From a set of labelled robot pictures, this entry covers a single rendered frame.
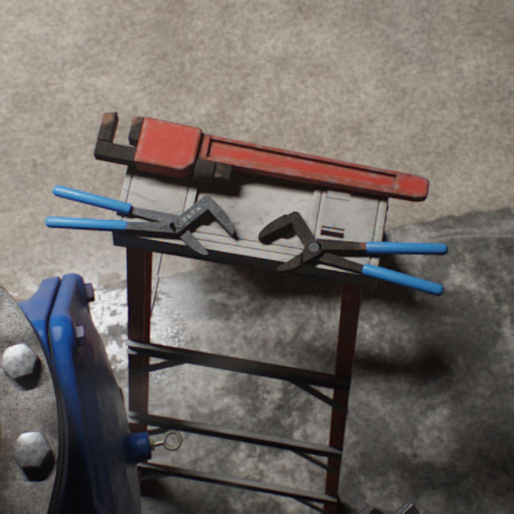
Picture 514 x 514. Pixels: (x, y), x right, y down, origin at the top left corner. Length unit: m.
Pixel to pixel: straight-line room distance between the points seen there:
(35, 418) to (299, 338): 1.40
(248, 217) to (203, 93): 1.42
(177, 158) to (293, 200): 0.17
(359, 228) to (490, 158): 1.41
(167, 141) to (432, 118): 1.49
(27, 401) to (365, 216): 0.51
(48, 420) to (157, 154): 0.39
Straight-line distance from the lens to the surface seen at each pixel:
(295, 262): 1.42
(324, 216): 1.45
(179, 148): 1.46
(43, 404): 1.29
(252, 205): 1.46
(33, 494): 1.28
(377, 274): 1.42
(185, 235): 1.44
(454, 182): 2.79
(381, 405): 2.59
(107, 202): 1.46
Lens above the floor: 2.53
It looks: 71 degrees down
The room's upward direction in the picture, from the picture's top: 1 degrees clockwise
